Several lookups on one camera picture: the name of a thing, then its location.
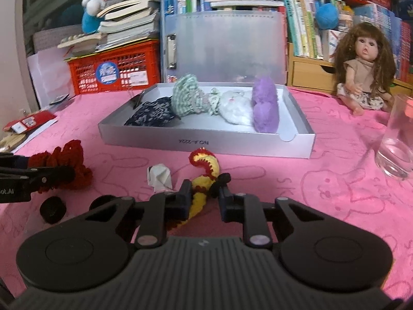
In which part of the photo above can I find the small white paper packet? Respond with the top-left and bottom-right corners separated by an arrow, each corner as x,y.
147,164 -> 173,193

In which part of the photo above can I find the black round cap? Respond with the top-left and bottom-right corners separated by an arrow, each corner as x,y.
39,196 -> 67,225

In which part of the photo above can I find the yellow red crocheted toy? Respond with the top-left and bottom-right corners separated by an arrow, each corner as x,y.
167,147 -> 231,231

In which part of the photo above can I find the red crocheted item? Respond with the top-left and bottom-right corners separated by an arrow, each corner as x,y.
28,140 -> 93,193

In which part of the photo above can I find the navy floral fabric pouch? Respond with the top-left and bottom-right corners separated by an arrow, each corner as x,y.
125,97 -> 179,127

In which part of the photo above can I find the purple fluffy plush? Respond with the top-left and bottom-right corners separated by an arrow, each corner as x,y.
251,77 -> 279,134

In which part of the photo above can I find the white fluffy plush toy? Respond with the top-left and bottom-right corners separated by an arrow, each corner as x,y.
218,90 -> 253,126

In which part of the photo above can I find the green checkered fabric pouch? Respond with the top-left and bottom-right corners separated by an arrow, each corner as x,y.
171,74 -> 221,118

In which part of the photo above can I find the red small booklet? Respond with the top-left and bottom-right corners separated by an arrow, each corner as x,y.
3,110 -> 57,134

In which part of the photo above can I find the grey shallow cardboard box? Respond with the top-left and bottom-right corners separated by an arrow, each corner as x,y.
98,83 -> 316,159

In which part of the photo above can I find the pink bunny tablecloth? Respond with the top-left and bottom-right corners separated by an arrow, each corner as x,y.
20,90 -> 412,298

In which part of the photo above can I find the red plastic crate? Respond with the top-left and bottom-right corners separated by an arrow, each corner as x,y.
67,39 -> 160,95

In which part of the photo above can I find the wooden drawer book rack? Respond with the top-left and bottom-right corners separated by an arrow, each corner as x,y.
286,43 -> 413,96

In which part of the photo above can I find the clear drinking glass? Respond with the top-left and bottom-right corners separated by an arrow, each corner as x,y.
375,95 -> 413,180

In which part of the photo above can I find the translucent plastic file case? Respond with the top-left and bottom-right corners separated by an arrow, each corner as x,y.
161,11 -> 288,85

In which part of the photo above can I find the blue cat plush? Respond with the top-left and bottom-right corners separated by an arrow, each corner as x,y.
81,0 -> 106,34

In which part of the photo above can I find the row of upright books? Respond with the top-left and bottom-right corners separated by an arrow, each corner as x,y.
161,0 -> 412,82

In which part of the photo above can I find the brown haired baby doll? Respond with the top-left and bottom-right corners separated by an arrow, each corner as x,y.
334,22 -> 396,116

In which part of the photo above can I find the stack of books on crate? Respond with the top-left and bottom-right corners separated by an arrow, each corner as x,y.
57,0 -> 161,56

